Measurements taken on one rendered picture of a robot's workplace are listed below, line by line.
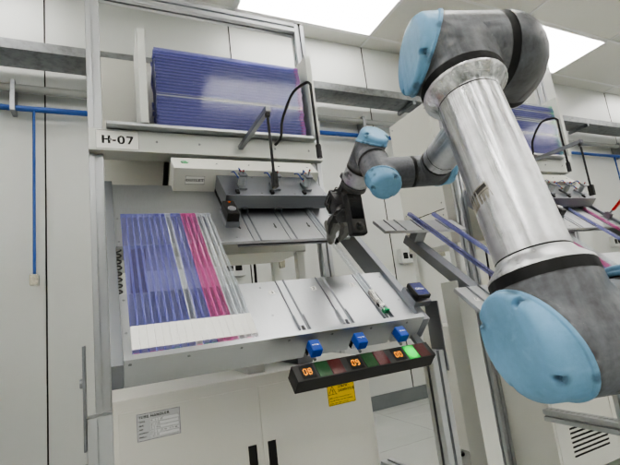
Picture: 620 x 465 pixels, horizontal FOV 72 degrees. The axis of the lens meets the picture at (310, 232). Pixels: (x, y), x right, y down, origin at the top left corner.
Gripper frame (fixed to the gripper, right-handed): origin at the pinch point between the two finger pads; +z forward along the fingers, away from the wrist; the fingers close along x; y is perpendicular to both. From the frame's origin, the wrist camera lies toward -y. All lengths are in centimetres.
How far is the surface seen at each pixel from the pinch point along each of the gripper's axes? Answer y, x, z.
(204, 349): -33, 44, -7
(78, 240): 131, 75, 118
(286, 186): 26.3, 6.7, -0.4
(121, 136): 47, 55, -3
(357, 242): 0.0, -7.9, 0.3
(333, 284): -16.9, 8.4, -1.8
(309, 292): -19.0, 16.1, -2.2
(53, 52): 206, 83, 38
